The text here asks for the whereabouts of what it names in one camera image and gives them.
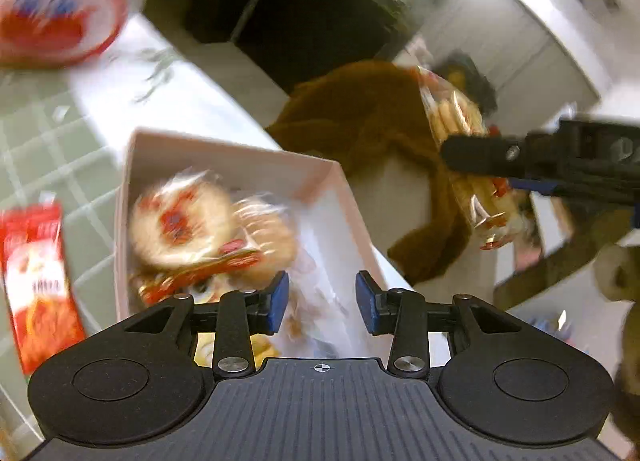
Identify long biscuit packet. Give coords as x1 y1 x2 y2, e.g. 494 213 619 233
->
416 65 527 251

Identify yellow brown plush toy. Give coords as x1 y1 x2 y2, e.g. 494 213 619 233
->
593 240 640 447

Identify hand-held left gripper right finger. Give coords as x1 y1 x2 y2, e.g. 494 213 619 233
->
354 270 522 378

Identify pink cardboard box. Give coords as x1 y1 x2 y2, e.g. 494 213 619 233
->
114 127 416 360

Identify clear round biscuit packet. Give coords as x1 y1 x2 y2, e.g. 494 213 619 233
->
131 195 303 306

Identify large red snack packet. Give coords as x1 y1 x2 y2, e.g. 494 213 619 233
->
0 200 88 376

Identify black cabinet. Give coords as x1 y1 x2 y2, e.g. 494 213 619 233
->
144 0 419 94

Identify dark plush toy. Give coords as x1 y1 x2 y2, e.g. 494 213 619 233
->
436 52 499 114

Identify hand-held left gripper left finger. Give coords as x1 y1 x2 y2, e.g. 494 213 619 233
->
123 270 291 378

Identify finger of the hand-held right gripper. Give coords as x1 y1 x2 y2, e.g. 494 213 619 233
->
509 177 568 198
439 133 532 178

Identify brown fuzzy cloth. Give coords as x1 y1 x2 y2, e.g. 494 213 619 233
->
264 60 503 287

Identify white curtain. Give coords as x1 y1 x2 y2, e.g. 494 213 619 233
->
413 0 603 110

